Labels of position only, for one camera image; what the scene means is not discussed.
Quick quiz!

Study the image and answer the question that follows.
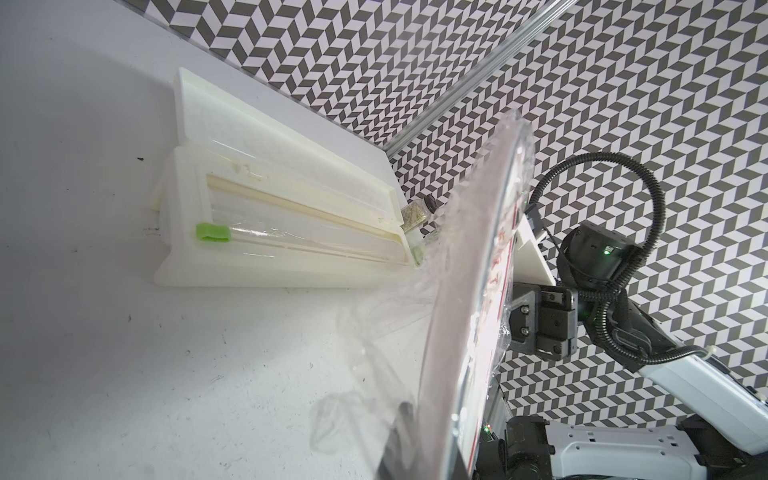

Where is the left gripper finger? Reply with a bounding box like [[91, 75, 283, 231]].
[[375, 401, 429, 480]]

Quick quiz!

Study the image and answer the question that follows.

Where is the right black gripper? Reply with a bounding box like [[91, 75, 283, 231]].
[[506, 283, 578, 361]]

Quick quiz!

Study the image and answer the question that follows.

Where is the white plate orange pattern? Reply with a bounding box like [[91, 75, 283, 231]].
[[408, 111, 534, 479]]

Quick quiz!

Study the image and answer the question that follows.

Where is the clear plastic wrap sheet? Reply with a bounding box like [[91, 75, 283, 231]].
[[308, 107, 538, 480]]

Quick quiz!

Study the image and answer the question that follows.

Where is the green slide cutter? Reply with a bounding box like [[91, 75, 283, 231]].
[[195, 222, 232, 243]]

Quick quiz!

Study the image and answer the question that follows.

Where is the cream plastic wrap dispenser box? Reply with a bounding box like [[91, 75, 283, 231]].
[[148, 69, 415, 288]]

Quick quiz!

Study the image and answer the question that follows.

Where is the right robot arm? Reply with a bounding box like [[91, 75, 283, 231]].
[[455, 152, 767, 479]]

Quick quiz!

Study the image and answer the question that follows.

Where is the small jar black lid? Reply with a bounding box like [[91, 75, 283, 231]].
[[401, 194, 438, 233]]

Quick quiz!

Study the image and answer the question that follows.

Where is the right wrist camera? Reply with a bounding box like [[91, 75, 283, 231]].
[[513, 216, 556, 286]]

